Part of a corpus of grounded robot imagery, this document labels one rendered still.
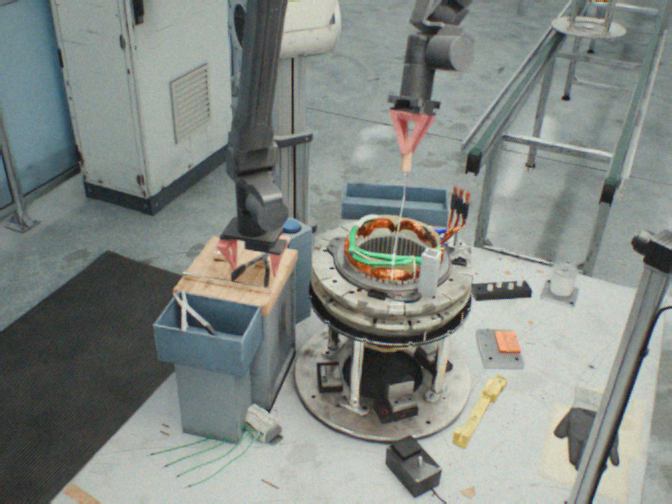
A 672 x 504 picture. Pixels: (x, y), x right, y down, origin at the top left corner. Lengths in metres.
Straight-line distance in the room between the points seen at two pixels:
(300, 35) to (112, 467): 0.96
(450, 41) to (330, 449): 0.80
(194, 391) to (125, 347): 1.53
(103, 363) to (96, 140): 1.30
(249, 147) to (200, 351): 0.38
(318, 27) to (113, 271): 2.00
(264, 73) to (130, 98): 2.40
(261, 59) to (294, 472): 0.77
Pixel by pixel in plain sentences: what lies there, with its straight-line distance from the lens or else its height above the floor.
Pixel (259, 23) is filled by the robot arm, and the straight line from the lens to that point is 1.10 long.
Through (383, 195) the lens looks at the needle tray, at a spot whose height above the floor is 1.04.
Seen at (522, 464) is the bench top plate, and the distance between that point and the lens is 1.52.
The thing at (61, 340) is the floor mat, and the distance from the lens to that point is 3.05.
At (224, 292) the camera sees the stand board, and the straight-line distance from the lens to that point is 1.40.
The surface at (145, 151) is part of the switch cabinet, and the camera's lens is 3.61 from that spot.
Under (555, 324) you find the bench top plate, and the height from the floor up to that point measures 0.78.
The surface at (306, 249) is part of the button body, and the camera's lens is 1.66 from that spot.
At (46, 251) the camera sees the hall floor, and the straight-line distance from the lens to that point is 3.62.
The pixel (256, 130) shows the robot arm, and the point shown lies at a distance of 1.22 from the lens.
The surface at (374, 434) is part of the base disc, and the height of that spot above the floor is 0.80.
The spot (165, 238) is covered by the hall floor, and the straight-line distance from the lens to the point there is 3.58.
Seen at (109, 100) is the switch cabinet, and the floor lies 0.59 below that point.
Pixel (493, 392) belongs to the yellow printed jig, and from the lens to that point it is 1.61.
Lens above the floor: 1.90
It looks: 34 degrees down
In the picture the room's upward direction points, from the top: 2 degrees clockwise
